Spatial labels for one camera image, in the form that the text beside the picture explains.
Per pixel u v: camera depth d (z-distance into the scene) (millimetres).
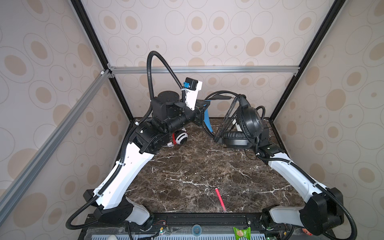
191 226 721
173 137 1007
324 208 393
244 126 424
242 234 685
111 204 364
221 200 802
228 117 473
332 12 692
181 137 979
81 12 687
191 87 422
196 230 716
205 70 1458
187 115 466
